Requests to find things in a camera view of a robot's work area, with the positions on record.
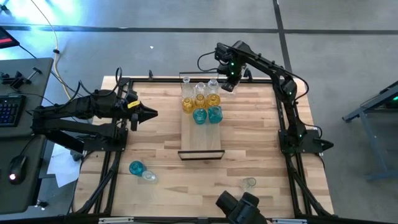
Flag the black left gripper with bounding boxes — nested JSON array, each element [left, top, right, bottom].
[[116, 90, 159, 124]]

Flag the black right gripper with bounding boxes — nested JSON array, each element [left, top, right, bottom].
[[217, 60, 246, 93]]

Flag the clear ribbed glass bottle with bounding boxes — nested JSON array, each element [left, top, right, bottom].
[[206, 77, 220, 95]]

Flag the clear ribbed glass jar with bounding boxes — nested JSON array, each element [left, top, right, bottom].
[[195, 82, 208, 96]]

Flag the teal embossed glass vase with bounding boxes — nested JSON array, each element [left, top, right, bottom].
[[207, 105, 223, 124], [129, 160, 147, 177], [192, 108, 208, 125]]

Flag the clear narrow-neck glass vase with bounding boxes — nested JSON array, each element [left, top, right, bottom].
[[181, 76, 194, 100]]

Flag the small clear glass vase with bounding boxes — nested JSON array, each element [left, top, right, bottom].
[[239, 176, 257, 191], [141, 169, 159, 184]]

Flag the black desk beam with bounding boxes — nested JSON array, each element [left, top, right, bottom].
[[43, 127, 85, 154]]

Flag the white paper sheet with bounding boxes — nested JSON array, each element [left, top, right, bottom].
[[46, 142, 82, 189]]

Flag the dark grey desk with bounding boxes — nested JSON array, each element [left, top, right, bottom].
[[0, 57, 54, 139], [0, 134, 47, 215]]

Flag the black bulky device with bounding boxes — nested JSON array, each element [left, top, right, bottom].
[[215, 190, 269, 224]]

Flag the black desk clamp stand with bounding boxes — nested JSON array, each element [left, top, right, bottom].
[[0, 67, 43, 91]]

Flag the black keyboard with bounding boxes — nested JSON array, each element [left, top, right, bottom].
[[0, 95, 27, 128]]

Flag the blue grey metal cart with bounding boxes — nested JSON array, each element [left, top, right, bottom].
[[341, 80, 398, 183]]

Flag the black computer mouse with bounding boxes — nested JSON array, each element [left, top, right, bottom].
[[7, 154, 28, 186]]

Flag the black device red display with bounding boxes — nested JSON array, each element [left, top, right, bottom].
[[0, 26, 20, 50]]

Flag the black aluminium table frame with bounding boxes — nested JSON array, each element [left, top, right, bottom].
[[67, 76, 335, 218]]

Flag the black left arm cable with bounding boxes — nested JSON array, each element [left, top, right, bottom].
[[60, 67, 137, 103]]

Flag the wooden tray with metal handles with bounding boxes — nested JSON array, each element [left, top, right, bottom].
[[178, 70, 226, 161]]

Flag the silver corner bracket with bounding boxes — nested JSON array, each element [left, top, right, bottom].
[[98, 217, 134, 224], [272, 218, 308, 224]]

